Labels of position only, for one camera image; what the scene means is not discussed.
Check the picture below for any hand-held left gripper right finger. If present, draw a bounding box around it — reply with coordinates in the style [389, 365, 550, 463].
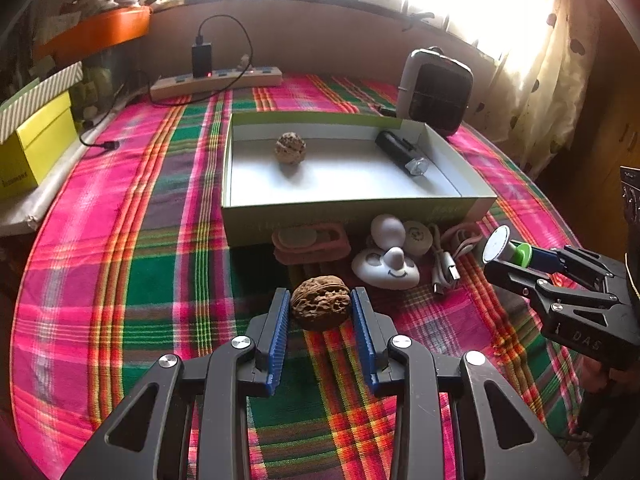
[350, 287, 583, 480]

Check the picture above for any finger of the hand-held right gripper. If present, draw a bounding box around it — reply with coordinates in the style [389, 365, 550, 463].
[527, 246, 617, 281]
[482, 259, 626, 313]

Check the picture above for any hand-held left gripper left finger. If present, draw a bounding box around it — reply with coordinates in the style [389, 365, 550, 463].
[60, 287, 292, 480]

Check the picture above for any white and green spool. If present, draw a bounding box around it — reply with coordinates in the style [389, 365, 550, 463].
[481, 226, 533, 270]

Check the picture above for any dark brown smooth walnut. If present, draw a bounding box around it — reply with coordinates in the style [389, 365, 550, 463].
[291, 276, 352, 332]

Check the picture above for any white usb cable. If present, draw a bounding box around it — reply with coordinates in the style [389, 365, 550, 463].
[431, 224, 485, 295]

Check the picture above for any white smiley face massager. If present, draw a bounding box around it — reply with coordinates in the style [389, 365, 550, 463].
[351, 247, 422, 290]

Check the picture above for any pink plastic clip holder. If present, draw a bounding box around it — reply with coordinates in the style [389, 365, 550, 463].
[271, 224, 349, 267]

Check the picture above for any white and green cardboard box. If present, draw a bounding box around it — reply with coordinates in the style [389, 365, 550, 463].
[220, 112, 498, 247]

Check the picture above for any black flashlight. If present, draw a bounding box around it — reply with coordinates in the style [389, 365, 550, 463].
[375, 130, 431, 177]

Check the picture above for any cream round disc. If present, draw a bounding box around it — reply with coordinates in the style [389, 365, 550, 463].
[402, 220, 432, 254]

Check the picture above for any white egg-shaped object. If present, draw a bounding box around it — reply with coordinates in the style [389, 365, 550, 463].
[371, 214, 406, 249]

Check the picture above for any plaid tablecloth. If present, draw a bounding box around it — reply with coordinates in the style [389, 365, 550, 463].
[10, 72, 591, 480]

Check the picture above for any brown wooden cabinet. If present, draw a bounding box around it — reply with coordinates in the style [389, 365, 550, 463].
[542, 50, 640, 221]

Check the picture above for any light brown bumpy walnut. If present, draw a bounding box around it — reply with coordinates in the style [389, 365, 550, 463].
[275, 132, 307, 165]

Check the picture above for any grey and black heater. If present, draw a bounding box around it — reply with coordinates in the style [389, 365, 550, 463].
[396, 47, 474, 137]

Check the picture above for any cream dotted curtain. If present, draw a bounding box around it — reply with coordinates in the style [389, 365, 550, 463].
[440, 0, 596, 171]

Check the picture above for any beige power strip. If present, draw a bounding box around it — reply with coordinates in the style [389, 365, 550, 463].
[150, 66, 283, 102]

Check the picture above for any black charger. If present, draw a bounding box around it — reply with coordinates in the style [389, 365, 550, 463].
[191, 44, 214, 78]

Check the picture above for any yellow box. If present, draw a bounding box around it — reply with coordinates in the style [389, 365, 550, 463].
[0, 91, 77, 191]

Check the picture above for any green glass jar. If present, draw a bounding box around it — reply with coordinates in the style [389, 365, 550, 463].
[80, 62, 116, 111]

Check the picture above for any striped white green box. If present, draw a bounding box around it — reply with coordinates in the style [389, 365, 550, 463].
[0, 61, 84, 143]

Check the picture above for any black charger cable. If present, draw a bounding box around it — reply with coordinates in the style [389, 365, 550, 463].
[79, 14, 253, 152]

